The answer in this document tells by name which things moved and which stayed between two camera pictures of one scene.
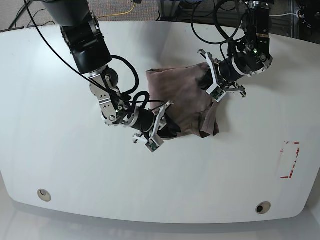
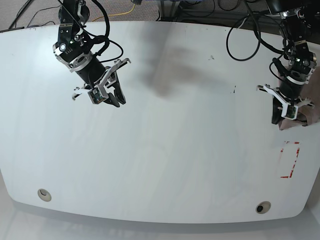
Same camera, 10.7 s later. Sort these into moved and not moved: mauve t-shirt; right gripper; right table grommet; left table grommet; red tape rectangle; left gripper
Moved: mauve t-shirt; right gripper; left gripper
Not moved: right table grommet; left table grommet; red tape rectangle
